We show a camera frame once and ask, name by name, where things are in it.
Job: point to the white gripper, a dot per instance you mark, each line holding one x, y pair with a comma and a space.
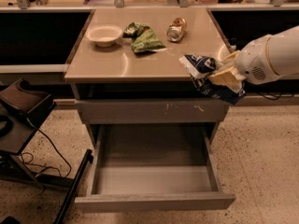
252, 61

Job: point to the blue chip bag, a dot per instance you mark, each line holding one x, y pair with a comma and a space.
199, 67

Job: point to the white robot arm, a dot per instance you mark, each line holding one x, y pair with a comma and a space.
283, 51

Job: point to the green chip bag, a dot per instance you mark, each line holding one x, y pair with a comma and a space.
143, 38

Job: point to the grey drawer cabinet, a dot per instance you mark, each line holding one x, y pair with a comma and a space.
117, 73

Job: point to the open middle drawer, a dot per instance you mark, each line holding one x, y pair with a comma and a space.
149, 167

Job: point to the closed top drawer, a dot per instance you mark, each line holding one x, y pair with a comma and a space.
144, 111

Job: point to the crushed gold soda can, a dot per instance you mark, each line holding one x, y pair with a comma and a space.
176, 30

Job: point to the white bowl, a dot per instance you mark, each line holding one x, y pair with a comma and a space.
104, 35

